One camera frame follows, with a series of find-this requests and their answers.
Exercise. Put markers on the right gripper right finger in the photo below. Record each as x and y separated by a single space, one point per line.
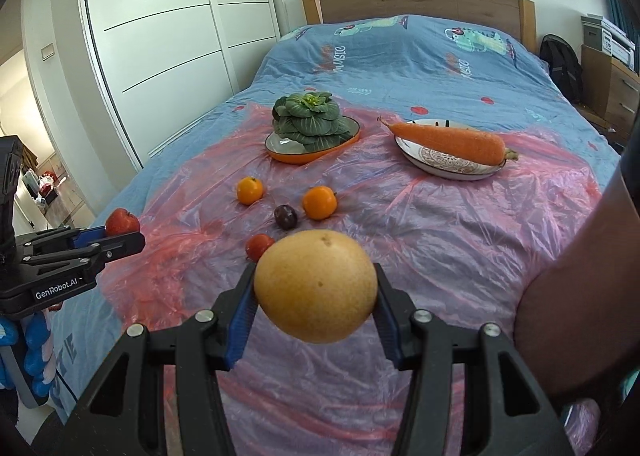
505 411

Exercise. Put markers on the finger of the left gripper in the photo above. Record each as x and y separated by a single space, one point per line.
109 249
86 237

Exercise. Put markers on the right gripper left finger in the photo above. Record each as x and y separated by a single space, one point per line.
121 412

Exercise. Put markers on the red plum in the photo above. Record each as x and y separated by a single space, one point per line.
121 222
257 245

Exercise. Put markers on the small mandarin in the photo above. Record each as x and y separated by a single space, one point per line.
249 190

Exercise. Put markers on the dark plum back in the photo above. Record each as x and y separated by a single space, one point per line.
286 217

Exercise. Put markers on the yellow pear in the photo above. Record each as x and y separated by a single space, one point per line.
318 286

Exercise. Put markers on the left blue gloved hand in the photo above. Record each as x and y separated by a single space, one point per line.
27 359

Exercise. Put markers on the black copper electric kettle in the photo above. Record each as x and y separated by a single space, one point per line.
578 321

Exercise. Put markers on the pink plastic sheet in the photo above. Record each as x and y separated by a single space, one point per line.
465 250

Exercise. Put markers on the orange oval dish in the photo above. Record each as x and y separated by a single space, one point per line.
291 152

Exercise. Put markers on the white wardrobe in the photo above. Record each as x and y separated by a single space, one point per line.
165 63

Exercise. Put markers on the green bok choy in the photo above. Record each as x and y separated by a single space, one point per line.
309 117

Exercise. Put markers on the white patterned plate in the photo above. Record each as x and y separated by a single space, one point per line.
440 164

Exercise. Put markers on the carrot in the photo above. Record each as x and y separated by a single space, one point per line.
471 145

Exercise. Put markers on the low wooden nightstand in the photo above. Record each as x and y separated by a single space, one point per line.
596 121

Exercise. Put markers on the wooden drawer cabinet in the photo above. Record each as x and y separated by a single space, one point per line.
611 91

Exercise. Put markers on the black backpack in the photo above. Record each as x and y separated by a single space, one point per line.
564 67

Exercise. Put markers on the blue cartoon bed sheet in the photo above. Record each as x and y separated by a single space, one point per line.
405 68

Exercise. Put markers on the white printer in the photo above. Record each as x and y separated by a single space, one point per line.
601 34

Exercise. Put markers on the wooden headboard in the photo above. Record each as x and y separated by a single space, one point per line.
514 17

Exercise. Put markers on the right teal curtain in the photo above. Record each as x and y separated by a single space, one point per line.
620 13

